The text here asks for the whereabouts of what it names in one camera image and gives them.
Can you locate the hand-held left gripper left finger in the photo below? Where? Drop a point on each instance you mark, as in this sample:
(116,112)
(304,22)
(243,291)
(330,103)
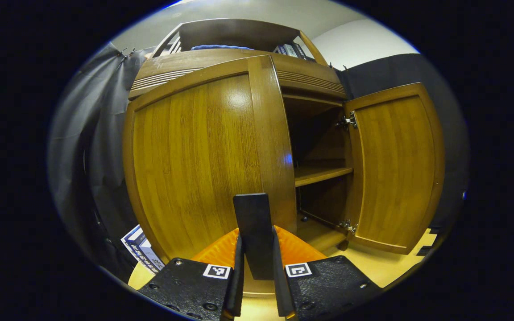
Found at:
(237,281)

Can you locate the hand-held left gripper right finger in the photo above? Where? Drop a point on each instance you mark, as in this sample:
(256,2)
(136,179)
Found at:
(279,285)

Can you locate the wooden shoe cabinet door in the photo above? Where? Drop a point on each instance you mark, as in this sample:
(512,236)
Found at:
(395,165)
(194,156)

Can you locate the wooden double-door shoe cabinet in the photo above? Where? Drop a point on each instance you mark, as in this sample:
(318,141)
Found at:
(234,33)

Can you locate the silver door hinge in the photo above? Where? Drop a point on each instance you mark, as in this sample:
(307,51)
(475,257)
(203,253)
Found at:
(350,121)
(348,227)

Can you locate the wooden cabinet drawer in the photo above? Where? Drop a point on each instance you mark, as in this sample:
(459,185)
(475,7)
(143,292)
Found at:
(301,67)

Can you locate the pale blue book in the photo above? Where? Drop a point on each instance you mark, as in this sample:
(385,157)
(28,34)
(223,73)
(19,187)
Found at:
(156,258)

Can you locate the dark blue book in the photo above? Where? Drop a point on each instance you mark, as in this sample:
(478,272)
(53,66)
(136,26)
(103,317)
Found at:
(147,256)

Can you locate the white book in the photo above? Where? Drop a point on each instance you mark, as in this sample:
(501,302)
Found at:
(136,254)

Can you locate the wooden inner shelf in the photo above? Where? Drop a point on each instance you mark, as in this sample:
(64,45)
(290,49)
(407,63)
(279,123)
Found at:
(319,175)

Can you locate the black backdrop cloth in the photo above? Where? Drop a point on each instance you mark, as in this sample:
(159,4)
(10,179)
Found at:
(87,156)

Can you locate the black book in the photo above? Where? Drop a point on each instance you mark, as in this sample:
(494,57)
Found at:
(304,52)

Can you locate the blue folded cloth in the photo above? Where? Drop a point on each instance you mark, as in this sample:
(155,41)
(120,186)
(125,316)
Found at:
(221,47)

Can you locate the navy book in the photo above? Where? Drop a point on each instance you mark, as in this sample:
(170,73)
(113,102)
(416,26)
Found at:
(279,49)

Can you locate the grey book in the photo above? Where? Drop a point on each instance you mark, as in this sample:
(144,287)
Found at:
(290,50)

